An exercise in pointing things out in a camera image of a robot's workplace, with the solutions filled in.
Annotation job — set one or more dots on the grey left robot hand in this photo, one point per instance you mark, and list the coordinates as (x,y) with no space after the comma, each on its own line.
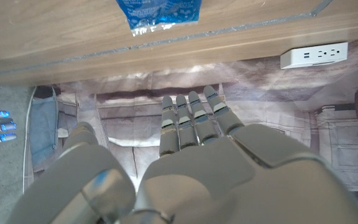
(216,180)

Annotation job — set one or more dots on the white power strip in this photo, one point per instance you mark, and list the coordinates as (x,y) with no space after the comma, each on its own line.
(312,56)

